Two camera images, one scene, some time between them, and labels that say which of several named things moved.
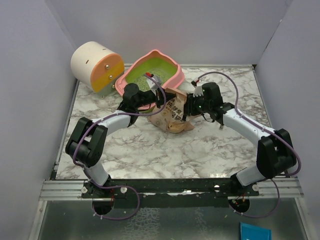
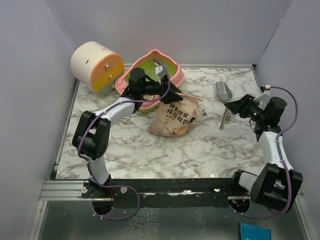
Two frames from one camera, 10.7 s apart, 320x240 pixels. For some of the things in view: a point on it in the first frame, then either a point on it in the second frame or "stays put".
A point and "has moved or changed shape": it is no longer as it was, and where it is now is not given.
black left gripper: (159, 97) to (170, 97)
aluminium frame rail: (53, 190) stays put
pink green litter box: (168, 71) stays put
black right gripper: (188, 107) to (242, 106)
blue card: (251, 232) stays put
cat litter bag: (170, 118) has moved or changed shape
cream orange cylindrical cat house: (97, 67) stays put
